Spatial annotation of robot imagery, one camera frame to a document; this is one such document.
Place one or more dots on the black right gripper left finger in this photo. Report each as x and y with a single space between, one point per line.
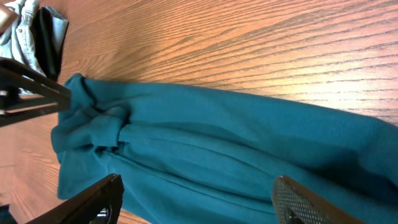
99 203

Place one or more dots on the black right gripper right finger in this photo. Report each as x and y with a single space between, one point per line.
295 204

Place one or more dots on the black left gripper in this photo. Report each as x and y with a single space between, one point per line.
26 94

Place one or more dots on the dark blue polo shirt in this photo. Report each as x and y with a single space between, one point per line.
196 155

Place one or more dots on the folded light blue jeans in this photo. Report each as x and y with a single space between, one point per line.
18 41

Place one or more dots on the folded dark navy garment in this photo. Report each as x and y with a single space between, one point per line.
49 28

